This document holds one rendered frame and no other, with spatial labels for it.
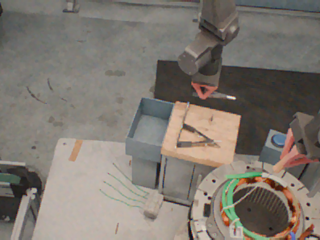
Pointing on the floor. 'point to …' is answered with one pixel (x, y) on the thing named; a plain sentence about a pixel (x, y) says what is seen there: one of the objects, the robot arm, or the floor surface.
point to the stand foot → (1, 213)
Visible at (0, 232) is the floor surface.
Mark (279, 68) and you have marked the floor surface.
